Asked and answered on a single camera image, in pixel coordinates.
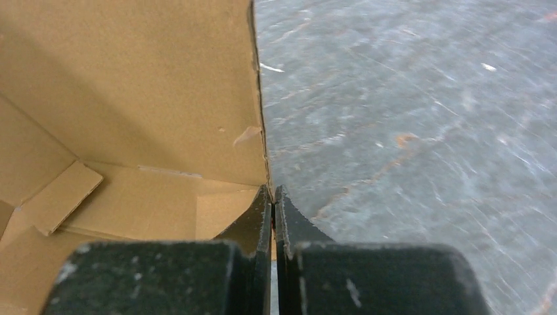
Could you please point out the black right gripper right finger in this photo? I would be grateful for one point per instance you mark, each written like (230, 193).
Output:
(317, 275)

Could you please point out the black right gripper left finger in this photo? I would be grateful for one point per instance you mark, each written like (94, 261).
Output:
(230, 274)

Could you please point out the brown cardboard box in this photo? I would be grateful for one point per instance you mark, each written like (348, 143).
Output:
(122, 121)

